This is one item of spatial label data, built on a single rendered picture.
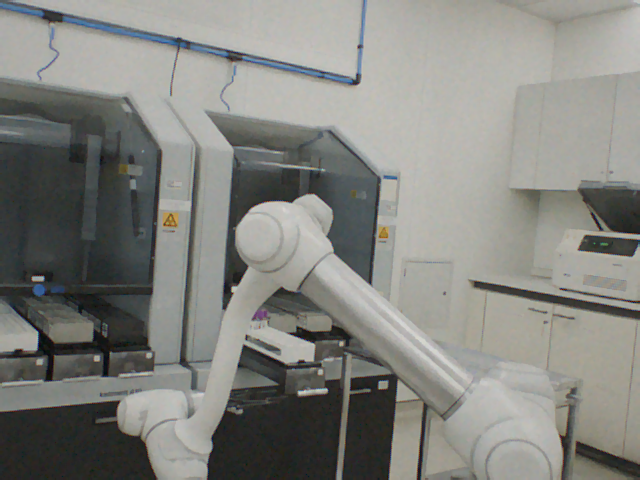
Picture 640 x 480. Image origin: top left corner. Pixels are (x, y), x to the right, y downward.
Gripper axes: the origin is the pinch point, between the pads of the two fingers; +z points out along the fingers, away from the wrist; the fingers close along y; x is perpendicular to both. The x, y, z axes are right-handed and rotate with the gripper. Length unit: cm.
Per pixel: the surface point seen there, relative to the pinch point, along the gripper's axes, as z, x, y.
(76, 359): -42, -5, 37
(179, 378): -11.1, 3.0, 36.8
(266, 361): 7.4, -5.9, 17.1
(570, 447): 86, 13, -33
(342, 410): 39.2, 12.8, 19.7
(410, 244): 187, -35, 158
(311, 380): 16.1, -2.6, 5.6
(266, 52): 72, -129, 152
